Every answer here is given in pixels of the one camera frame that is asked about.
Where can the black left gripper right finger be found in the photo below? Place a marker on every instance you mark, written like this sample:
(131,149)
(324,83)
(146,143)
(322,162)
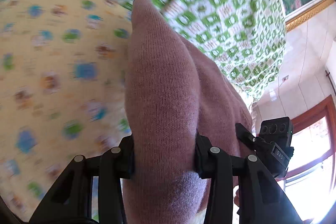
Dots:
(261,198)

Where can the red framed window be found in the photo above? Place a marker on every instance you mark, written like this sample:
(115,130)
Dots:
(314,145)

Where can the person's right hand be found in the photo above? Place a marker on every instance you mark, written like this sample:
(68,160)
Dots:
(237,196)

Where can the yellow bear print quilt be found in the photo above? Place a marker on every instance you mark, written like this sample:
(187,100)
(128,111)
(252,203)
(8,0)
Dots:
(63,66)

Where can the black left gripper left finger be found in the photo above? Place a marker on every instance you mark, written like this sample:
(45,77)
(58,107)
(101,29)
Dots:
(69,200)

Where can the purple knit sweater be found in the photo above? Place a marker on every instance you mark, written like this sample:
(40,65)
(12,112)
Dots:
(173,92)

